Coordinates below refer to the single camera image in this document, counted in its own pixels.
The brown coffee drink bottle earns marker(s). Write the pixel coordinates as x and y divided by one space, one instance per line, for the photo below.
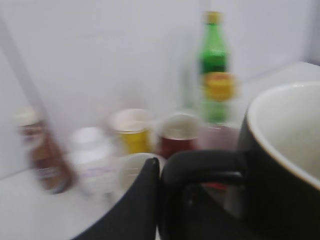
45 155

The black mug white interior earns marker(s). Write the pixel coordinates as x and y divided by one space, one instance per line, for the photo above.
277 163

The white plastic bottle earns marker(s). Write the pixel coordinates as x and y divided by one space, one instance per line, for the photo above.
93 156

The green soda bottle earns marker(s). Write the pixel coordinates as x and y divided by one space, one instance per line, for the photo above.
213 55

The white ceramic mug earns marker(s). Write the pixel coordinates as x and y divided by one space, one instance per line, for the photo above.
128 168

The dark red mug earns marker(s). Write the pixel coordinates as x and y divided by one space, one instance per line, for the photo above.
176 133

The cola bottle yellow cap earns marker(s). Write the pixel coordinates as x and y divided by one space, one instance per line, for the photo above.
219 130

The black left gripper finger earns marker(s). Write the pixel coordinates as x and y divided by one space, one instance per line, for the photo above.
134 216

